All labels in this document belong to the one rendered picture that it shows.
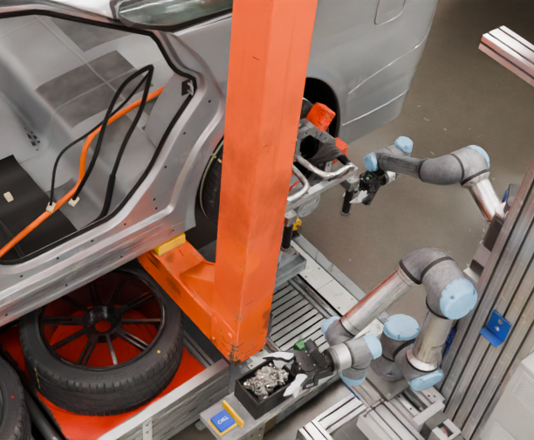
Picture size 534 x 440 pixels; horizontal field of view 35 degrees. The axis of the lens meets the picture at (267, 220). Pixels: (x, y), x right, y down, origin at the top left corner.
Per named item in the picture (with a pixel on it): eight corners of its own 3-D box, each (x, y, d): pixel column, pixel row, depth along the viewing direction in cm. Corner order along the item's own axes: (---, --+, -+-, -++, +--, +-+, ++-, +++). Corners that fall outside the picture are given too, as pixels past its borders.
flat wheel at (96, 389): (96, 265, 389) (93, 231, 372) (213, 335, 368) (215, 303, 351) (-10, 363, 349) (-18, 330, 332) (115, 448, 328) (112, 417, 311)
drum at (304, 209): (286, 181, 365) (290, 156, 355) (319, 209, 355) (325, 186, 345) (262, 194, 358) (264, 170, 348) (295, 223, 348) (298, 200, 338)
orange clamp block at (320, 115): (312, 121, 351) (324, 104, 348) (325, 132, 347) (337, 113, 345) (304, 120, 346) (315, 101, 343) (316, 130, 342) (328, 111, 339)
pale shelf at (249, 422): (283, 361, 344) (284, 357, 342) (311, 390, 336) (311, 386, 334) (199, 418, 323) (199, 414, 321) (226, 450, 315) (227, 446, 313)
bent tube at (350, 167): (322, 144, 353) (325, 125, 346) (353, 170, 344) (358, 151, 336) (290, 161, 345) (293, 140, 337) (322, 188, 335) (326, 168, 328)
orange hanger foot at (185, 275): (167, 243, 369) (167, 187, 344) (242, 320, 344) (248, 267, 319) (134, 259, 361) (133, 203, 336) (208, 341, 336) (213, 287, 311)
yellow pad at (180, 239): (167, 222, 356) (167, 214, 352) (186, 242, 349) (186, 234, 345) (140, 237, 349) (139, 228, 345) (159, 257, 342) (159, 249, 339)
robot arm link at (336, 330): (423, 226, 255) (311, 326, 270) (442, 252, 248) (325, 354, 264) (441, 237, 263) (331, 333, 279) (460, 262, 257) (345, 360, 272)
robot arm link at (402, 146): (396, 151, 350) (392, 170, 358) (417, 143, 355) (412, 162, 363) (385, 140, 354) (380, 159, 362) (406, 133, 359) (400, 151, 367)
